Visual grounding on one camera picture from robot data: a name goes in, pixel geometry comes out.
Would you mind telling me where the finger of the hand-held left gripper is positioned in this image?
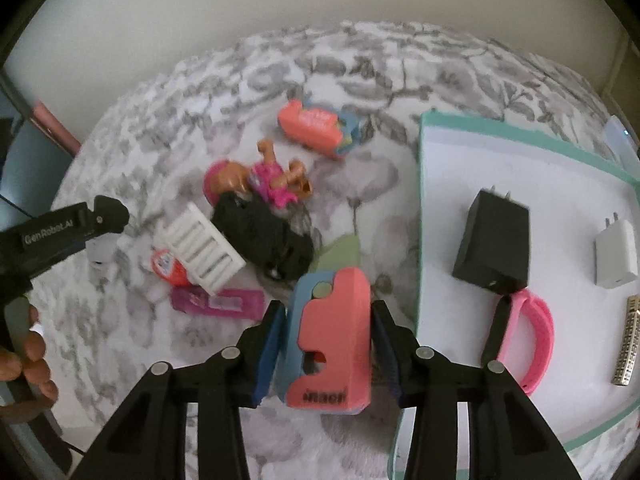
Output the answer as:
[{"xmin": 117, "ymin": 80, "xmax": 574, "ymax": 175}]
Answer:
[{"xmin": 82, "ymin": 195, "xmax": 131, "ymax": 241}]

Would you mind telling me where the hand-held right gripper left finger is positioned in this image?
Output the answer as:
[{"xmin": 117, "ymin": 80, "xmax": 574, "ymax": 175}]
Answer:
[{"xmin": 70, "ymin": 300, "xmax": 287, "ymax": 480}]

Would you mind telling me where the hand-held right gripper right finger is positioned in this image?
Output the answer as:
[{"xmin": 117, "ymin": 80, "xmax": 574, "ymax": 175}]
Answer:
[{"xmin": 371, "ymin": 300, "xmax": 591, "ymax": 480}]

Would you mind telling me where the coral blue green puzzle toy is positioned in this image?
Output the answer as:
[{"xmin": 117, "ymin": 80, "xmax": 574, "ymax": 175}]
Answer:
[{"xmin": 276, "ymin": 234, "xmax": 374, "ymax": 417}]

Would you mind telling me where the purple packet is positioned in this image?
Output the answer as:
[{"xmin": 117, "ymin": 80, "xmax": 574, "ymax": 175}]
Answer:
[{"xmin": 170, "ymin": 287, "xmax": 266, "ymax": 322}]

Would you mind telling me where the small red white bottle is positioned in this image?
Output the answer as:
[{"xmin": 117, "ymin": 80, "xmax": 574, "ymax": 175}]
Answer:
[{"xmin": 150, "ymin": 247, "xmax": 194, "ymax": 289}]

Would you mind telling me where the white toy chair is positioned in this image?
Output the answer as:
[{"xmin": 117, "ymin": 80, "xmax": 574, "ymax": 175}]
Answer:
[{"xmin": 160, "ymin": 202, "xmax": 247, "ymax": 296}]

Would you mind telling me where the pink watch band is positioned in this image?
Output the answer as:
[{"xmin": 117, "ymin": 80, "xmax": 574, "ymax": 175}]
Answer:
[{"xmin": 481, "ymin": 288, "xmax": 555, "ymax": 397}]

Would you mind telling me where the black charger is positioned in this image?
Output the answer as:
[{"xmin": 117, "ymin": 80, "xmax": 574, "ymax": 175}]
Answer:
[{"xmin": 452, "ymin": 187, "xmax": 531, "ymax": 294}]

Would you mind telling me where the pink hooded toy doll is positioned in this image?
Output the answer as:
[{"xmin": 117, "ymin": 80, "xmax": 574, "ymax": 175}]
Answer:
[{"xmin": 202, "ymin": 140, "xmax": 314, "ymax": 211}]

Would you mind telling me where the teal rimmed white tray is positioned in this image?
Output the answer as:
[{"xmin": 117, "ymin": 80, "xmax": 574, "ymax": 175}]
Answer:
[{"xmin": 390, "ymin": 110, "xmax": 640, "ymax": 480}]

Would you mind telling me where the white charger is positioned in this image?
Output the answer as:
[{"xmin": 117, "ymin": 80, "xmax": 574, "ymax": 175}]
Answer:
[{"xmin": 593, "ymin": 212, "xmax": 640, "ymax": 290}]

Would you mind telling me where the person's left hand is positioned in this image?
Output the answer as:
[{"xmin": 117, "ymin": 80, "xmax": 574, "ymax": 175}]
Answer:
[{"xmin": 0, "ymin": 306, "xmax": 60, "ymax": 405}]

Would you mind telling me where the dark teal chair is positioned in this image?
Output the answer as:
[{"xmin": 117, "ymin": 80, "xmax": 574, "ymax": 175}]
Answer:
[{"xmin": 0, "ymin": 72, "xmax": 81, "ymax": 211}]

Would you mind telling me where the pink board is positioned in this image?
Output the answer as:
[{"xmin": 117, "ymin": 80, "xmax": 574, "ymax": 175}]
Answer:
[{"xmin": 32, "ymin": 101, "xmax": 85, "ymax": 157}]

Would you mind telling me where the small coral puzzle toy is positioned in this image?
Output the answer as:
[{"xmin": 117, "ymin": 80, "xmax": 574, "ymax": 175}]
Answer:
[{"xmin": 277, "ymin": 100, "xmax": 364, "ymax": 161}]

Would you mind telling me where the grey floral blanket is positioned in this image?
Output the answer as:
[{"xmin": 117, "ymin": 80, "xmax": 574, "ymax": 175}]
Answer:
[{"xmin": 47, "ymin": 20, "xmax": 626, "ymax": 480}]

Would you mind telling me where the white box with light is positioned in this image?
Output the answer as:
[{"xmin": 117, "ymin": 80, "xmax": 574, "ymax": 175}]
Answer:
[{"xmin": 602, "ymin": 115, "xmax": 640, "ymax": 162}]

